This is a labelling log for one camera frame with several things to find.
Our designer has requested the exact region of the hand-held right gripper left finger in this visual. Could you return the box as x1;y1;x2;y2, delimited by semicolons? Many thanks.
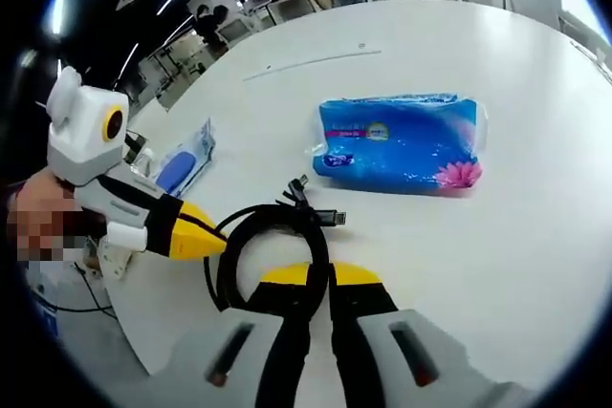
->
177;262;317;408

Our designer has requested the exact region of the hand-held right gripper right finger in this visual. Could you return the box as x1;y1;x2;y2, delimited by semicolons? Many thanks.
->
329;262;479;408

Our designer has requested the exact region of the pale blue wet wipes pack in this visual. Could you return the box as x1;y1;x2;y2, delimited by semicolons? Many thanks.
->
151;117;217;198

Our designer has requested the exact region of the black cable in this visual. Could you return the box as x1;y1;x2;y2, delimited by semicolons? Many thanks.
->
203;174;349;328

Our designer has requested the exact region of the blue tissue pack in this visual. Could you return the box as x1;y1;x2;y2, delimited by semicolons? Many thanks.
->
305;91;490;199

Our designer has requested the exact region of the white round table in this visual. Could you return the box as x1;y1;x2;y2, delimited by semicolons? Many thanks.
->
102;0;612;397

